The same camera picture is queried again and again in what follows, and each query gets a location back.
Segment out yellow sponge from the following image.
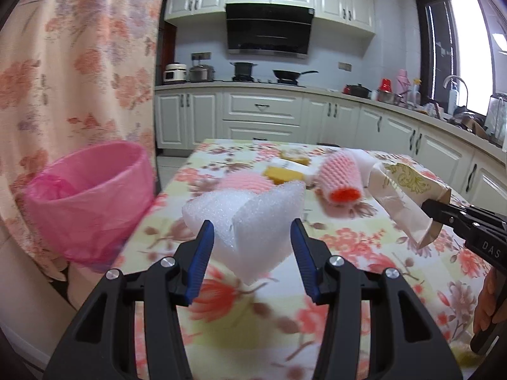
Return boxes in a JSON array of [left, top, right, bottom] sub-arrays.
[[265, 166, 302, 185]]

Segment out floral curtain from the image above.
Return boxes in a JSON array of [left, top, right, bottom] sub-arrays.
[[0, 0, 171, 282]]

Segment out white lower cabinets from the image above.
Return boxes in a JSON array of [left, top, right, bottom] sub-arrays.
[[154, 87, 507, 222]]

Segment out cream patterned paper bag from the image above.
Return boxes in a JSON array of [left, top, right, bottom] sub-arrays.
[[368, 162, 452, 250]]

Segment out black stock pot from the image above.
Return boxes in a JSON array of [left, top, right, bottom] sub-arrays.
[[230, 62, 258, 78]]

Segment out black range hood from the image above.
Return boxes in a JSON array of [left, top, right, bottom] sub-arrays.
[[226, 3, 315, 59]]

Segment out person's right hand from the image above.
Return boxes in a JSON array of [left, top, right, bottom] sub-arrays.
[[473, 267, 499, 333]]

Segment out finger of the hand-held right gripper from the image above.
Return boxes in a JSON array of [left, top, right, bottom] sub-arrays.
[[421, 200, 482, 243], [452, 205, 507, 224]]

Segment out white rice cooker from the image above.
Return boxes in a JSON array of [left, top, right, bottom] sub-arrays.
[[164, 62, 188, 84]]

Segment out red black casserole pot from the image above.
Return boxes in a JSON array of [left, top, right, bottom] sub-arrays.
[[343, 83, 372, 98]]

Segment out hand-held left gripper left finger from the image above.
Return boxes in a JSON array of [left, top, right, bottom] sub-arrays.
[[43, 219, 216, 380]]

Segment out clear glass jug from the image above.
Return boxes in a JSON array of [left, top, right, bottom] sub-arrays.
[[486, 93, 507, 143]]

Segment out dark framed window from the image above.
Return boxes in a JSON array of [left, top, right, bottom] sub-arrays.
[[415, 0, 507, 115]]

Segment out pink foam fruit net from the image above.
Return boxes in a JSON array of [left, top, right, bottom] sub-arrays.
[[316, 148, 363, 206]]

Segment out white carton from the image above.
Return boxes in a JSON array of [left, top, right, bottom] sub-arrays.
[[273, 157, 318, 182]]

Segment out large white foam block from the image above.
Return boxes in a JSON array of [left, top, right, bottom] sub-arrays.
[[182, 180, 307, 286]]

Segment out black frying pan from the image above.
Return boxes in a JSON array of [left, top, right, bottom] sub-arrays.
[[273, 70, 319, 82]]

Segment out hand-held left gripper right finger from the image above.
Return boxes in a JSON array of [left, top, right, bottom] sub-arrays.
[[290, 218, 464, 380]]

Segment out pink trash bin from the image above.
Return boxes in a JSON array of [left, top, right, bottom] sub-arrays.
[[24, 140, 156, 274]]

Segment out floral tablecloth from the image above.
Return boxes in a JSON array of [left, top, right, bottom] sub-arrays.
[[119, 138, 507, 380]]

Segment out gas stove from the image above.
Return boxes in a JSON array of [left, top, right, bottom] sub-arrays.
[[228, 76, 307, 88]]

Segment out white pump bottle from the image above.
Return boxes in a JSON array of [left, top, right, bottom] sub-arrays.
[[449, 83, 462, 113]]

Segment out chrome faucet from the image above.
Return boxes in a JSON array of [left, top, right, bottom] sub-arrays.
[[443, 75, 469, 107]]

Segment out silver pressure cooker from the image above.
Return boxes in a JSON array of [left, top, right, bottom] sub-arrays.
[[189, 59, 215, 82]]

